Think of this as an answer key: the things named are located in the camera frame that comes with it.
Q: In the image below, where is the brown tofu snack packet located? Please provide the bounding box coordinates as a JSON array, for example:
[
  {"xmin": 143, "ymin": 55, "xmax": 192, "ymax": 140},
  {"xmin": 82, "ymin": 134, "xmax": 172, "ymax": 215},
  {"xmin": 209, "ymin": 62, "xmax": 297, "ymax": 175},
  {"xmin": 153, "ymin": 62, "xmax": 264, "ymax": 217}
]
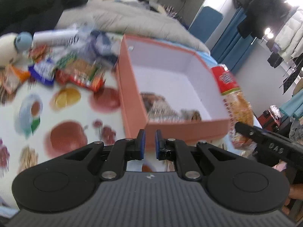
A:
[{"xmin": 140, "ymin": 92, "xmax": 202, "ymax": 122}]

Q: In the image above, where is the orange clear snack packet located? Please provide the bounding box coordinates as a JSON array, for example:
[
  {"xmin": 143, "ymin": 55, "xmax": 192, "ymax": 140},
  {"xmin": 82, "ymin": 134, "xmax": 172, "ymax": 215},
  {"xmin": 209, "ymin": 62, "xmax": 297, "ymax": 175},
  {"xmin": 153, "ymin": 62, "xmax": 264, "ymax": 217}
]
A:
[{"xmin": 1, "ymin": 65, "xmax": 31, "ymax": 94}]

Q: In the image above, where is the blue white snack packet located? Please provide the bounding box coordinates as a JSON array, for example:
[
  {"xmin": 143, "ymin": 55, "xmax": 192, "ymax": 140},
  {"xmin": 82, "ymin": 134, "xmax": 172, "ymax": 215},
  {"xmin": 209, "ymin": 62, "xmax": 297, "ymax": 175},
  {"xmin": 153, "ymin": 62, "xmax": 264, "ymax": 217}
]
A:
[{"xmin": 28, "ymin": 59, "xmax": 56, "ymax": 86}]

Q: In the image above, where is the blue clear plastic bag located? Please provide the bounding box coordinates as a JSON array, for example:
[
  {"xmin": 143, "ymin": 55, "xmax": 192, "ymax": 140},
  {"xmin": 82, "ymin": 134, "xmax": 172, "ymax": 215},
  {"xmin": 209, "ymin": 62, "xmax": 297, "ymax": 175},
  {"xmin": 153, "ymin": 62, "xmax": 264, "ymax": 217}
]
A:
[{"xmin": 69, "ymin": 25, "xmax": 122, "ymax": 70}]

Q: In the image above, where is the red brown snack packet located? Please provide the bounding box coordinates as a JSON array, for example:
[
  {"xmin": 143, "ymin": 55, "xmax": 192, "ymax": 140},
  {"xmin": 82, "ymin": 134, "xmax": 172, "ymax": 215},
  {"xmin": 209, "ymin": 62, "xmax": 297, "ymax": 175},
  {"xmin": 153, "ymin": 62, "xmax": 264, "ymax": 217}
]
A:
[{"xmin": 55, "ymin": 52, "xmax": 105, "ymax": 92}]

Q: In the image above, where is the fruit print tablecloth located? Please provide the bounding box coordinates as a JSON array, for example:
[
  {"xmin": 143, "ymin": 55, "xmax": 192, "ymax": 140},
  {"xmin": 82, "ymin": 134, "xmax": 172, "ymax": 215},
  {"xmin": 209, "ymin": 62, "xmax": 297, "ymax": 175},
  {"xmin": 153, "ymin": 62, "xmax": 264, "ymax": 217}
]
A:
[{"xmin": 0, "ymin": 33, "xmax": 261, "ymax": 213}]

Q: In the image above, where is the penguin plush toy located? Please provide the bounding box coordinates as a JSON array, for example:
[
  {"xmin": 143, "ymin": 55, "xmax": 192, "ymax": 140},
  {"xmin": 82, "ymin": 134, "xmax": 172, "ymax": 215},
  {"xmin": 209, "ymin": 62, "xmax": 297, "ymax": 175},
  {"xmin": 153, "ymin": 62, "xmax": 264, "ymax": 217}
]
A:
[{"xmin": 0, "ymin": 32, "xmax": 33, "ymax": 68}]

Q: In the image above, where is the white cylindrical tube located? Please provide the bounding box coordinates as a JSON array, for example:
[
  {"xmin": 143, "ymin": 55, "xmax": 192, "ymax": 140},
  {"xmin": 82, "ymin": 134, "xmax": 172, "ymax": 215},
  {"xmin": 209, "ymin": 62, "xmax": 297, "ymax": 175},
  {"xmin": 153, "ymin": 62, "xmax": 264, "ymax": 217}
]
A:
[{"xmin": 32, "ymin": 29, "xmax": 79, "ymax": 48}]

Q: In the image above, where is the small red orange packet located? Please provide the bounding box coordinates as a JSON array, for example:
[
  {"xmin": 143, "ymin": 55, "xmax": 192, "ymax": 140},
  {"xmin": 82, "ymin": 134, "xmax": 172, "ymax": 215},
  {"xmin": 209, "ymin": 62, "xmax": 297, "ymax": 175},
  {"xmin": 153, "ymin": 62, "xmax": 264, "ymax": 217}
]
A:
[{"xmin": 28, "ymin": 45, "xmax": 50, "ymax": 63}]

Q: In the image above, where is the grey blanket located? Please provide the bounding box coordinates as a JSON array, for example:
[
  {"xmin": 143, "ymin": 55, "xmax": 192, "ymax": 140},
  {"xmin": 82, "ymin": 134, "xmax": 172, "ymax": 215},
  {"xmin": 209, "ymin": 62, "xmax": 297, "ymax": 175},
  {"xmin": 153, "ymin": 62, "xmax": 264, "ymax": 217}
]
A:
[{"xmin": 56, "ymin": 0, "xmax": 210, "ymax": 54}]

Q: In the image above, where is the hanging clothes rack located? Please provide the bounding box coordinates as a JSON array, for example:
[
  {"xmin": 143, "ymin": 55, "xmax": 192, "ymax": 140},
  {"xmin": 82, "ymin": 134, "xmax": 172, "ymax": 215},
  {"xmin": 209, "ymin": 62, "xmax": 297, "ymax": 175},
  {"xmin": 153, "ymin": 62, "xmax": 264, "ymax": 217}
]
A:
[{"xmin": 235, "ymin": 0, "xmax": 302, "ymax": 92}]

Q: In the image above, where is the orange spicy strip snack bag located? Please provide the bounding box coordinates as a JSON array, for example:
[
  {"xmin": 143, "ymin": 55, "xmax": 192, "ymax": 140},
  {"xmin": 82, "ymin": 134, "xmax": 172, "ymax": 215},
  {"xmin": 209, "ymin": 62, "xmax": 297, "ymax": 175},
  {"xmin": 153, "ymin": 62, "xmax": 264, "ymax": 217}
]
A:
[{"xmin": 211, "ymin": 65, "xmax": 254, "ymax": 149}]

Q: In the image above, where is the pink cardboard box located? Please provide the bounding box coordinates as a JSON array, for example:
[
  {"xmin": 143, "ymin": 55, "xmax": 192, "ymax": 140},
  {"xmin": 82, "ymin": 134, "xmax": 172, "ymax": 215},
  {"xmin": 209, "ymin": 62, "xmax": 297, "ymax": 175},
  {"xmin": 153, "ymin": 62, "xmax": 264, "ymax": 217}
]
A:
[{"xmin": 116, "ymin": 35, "xmax": 230, "ymax": 150}]

